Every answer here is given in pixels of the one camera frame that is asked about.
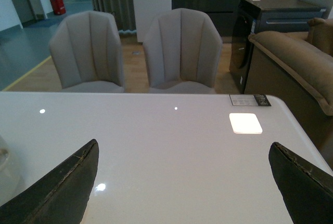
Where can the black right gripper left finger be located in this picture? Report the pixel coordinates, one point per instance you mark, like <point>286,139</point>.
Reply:
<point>61,196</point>

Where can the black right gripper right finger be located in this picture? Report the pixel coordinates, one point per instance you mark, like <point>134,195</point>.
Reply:
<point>305,188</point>

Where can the black white table label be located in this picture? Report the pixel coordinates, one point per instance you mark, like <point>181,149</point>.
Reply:
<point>250,100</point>

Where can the brown sofa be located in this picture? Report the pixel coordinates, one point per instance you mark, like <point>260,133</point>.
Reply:
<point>297,68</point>

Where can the left beige upholstered chair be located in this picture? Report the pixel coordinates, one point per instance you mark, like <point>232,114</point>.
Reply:
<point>87,53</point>

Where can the beige upholstered chair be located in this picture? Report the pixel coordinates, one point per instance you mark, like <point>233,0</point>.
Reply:
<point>182,51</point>
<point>87,53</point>

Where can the black washing machine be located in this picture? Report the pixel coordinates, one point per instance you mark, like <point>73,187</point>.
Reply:
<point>256,16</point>

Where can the right beige upholstered chair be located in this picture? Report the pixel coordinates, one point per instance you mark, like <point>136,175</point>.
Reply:
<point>182,51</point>

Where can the red cabinet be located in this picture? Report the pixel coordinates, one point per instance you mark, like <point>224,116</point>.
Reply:
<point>58,7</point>

